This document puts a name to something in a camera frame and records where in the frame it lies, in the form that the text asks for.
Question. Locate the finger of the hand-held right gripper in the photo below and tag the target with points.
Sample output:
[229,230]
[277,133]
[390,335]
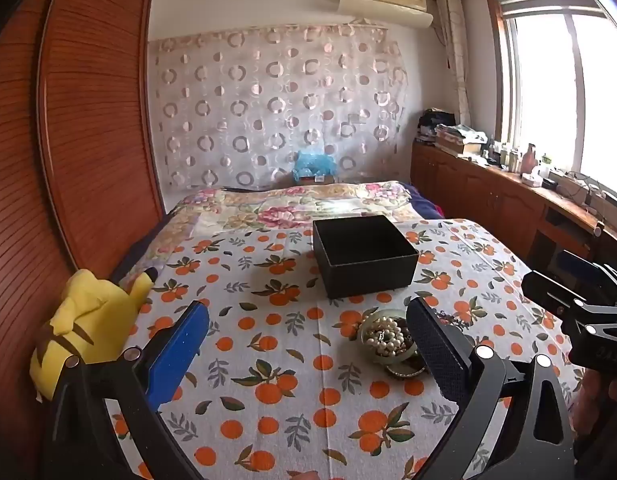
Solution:
[553,287]
[578,261]

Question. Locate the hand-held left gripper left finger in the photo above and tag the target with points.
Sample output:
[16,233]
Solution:
[181,350]

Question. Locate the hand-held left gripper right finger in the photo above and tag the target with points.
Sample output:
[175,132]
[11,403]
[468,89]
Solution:
[436,350]

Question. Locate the black square box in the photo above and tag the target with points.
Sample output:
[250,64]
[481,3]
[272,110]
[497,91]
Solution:
[368,265]

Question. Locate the yellow plush toy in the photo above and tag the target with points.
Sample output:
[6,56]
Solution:
[88,320]

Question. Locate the pink bottle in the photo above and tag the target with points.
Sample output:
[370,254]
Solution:
[529,160]

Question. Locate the orange fruit print cloth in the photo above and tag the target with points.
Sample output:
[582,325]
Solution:
[288,385]

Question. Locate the row of small bottles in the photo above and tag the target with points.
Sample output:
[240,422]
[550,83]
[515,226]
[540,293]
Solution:
[503,157]

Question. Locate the long wooden cabinet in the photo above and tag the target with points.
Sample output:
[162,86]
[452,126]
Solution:
[468,185]

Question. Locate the dark blue blanket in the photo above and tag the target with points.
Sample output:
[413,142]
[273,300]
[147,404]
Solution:
[423,200]

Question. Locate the floral quilt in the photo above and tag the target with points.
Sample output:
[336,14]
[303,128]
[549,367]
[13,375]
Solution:
[238,210]

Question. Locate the stack of books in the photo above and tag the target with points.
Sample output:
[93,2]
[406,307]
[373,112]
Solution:
[458,142]

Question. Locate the window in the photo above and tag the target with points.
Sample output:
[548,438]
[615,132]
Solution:
[553,85]

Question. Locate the pile of dark clothes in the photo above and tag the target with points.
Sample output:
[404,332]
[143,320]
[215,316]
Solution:
[433,120]

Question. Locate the small cardboard box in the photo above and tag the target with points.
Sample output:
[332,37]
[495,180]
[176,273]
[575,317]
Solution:
[313,179]

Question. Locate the blue plastic bag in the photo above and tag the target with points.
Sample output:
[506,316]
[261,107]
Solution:
[313,162]

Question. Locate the patterned window curtain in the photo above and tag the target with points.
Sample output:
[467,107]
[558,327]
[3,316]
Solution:
[456,60]

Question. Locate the wooden wardrobe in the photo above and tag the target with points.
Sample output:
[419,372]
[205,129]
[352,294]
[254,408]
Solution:
[88,110]

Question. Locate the white air conditioner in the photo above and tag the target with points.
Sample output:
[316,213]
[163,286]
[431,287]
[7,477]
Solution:
[383,2]

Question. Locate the circle pattern wall curtain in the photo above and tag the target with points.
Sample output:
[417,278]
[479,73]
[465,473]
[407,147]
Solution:
[268,100]

